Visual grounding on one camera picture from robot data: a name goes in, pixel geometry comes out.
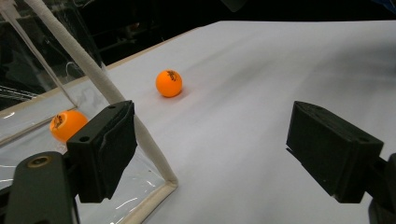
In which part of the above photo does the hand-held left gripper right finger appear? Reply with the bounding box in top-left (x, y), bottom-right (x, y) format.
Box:
top-left (285, 100), bottom-right (385, 204)

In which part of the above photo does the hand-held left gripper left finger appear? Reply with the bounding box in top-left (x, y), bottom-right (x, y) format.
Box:
top-left (65, 100), bottom-right (138, 203)

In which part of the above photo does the transparent bag with beige trim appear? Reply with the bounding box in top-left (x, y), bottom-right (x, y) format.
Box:
top-left (0, 0), bottom-right (179, 224)

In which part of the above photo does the orange ping-pong ball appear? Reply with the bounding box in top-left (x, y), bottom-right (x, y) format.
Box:
top-left (155, 69), bottom-right (184, 99)
top-left (49, 109), bottom-right (89, 144)

